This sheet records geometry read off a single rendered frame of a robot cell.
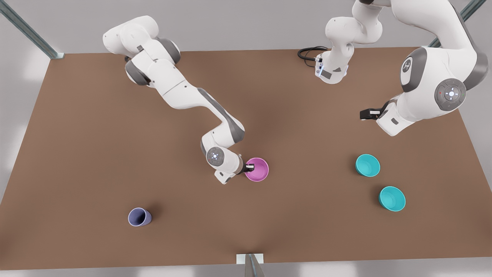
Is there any pink bowl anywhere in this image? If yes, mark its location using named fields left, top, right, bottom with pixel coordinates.
left=245, top=158, right=269, bottom=182

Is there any teal blue bowl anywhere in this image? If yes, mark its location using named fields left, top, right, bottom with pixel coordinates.
left=379, top=186, right=406, bottom=212
left=355, top=154, right=381, bottom=178

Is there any purple cup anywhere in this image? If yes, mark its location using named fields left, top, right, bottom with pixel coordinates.
left=128, top=207, right=152, bottom=227

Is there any black cable loop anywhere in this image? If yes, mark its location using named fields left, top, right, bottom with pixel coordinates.
left=298, top=46, right=329, bottom=68

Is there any silver frame post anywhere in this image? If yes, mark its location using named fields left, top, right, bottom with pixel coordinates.
left=0, top=0, right=65, bottom=60
left=428, top=0, right=487, bottom=48
left=236, top=253, right=265, bottom=277

